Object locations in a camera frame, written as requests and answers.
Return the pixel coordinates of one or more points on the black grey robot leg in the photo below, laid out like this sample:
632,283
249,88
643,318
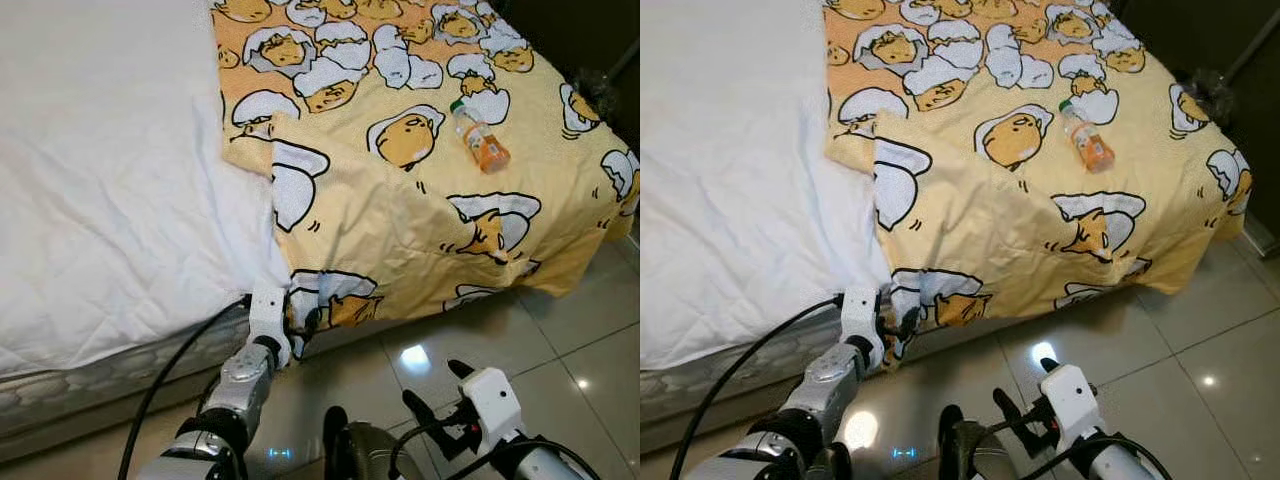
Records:
336,435
950,435

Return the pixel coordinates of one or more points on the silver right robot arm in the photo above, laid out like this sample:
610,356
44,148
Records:
545,465
1115,465

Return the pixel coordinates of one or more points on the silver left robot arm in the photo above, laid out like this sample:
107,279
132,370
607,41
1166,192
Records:
830,385
240,385

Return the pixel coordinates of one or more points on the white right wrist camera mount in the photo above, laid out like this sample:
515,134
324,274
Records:
1068,395
492,395

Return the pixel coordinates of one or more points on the plastic bottle with orange drink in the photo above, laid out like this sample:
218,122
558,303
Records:
485,145
1092,145

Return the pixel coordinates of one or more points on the grey quilted mattress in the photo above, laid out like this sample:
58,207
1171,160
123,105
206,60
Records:
690,385
60,390

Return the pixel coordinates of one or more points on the yellow egg cartoon print blanket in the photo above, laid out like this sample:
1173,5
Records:
400,230
1010,230

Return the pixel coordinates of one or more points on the dark fuzzy object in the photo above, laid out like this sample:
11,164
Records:
600,92
1213,95

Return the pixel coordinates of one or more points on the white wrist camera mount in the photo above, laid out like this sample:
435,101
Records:
492,395
1068,395
860,315
268,315

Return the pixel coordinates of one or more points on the white quilted bed sheet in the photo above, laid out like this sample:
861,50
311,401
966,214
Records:
100,150
740,150

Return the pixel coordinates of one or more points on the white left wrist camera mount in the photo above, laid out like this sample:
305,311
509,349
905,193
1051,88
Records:
860,315
268,315

